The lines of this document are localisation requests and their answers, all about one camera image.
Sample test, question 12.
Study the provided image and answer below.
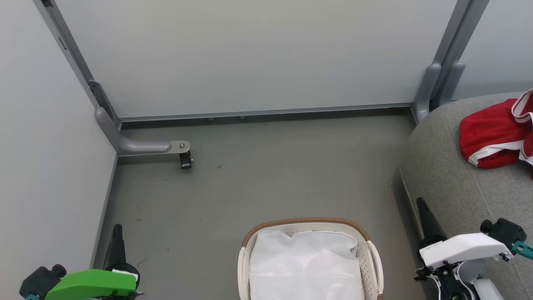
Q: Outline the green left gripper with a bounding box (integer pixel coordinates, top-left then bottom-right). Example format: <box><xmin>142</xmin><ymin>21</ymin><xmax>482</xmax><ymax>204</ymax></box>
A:
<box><xmin>45</xmin><ymin>224</ymin><xmax>140</xmax><ymax>300</ymax></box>

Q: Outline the grey fabric sofa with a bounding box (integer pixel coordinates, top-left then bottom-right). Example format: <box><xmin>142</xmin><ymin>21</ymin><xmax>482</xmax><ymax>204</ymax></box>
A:
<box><xmin>399</xmin><ymin>92</ymin><xmax>533</xmax><ymax>300</ymax></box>

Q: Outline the white laundry basket brown rim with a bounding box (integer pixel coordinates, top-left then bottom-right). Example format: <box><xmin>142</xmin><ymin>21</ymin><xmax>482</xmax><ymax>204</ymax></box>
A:
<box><xmin>237</xmin><ymin>217</ymin><xmax>384</xmax><ymax>300</ymax></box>

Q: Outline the grey partition double post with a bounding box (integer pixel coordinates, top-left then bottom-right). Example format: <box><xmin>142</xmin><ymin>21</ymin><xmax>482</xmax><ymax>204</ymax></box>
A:
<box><xmin>412</xmin><ymin>0</ymin><xmax>490</xmax><ymax>124</ymax></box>

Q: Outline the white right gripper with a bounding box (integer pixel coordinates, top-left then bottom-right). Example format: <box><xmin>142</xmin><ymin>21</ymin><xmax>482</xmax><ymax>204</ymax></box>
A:
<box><xmin>416</xmin><ymin>197</ymin><xmax>513</xmax><ymax>269</ymax></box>

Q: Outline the grey partition bottom rail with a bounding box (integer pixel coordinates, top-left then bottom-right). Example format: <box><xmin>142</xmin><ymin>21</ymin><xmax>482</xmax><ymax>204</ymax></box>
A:
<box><xmin>119</xmin><ymin>102</ymin><xmax>413</xmax><ymax>123</ymax></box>

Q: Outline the white cloth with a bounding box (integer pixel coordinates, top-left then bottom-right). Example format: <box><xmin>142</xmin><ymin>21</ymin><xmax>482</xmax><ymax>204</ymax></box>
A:
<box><xmin>249</xmin><ymin>229</ymin><xmax>365</xmax><ymax>300</ymax></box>

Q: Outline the red clothing with white trim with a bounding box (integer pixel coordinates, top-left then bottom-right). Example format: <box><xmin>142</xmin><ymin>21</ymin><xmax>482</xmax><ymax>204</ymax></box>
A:
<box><xmin>459</xmin><ymin>88</ymin><xmax>533</xmax><ymax>179</ymax></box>

